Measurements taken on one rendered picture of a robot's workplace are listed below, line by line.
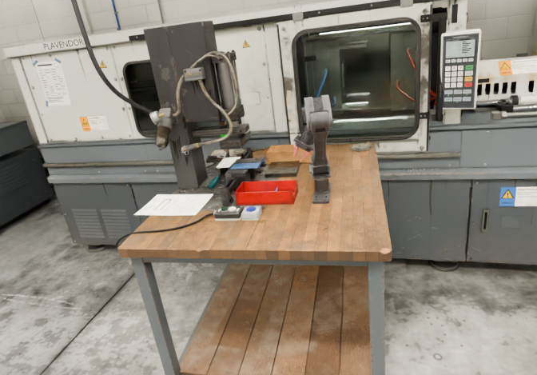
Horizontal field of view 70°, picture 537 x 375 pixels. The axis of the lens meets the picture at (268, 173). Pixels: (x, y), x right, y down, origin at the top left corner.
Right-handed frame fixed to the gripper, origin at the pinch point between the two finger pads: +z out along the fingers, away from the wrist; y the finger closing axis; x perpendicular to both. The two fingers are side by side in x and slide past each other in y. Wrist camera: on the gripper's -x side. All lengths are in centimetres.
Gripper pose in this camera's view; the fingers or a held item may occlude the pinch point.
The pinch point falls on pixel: (297, 158)
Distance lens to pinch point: 178.2
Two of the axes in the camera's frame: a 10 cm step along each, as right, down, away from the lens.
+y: -8.8, -4.7, 1.2
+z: -3.7, 8.1, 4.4
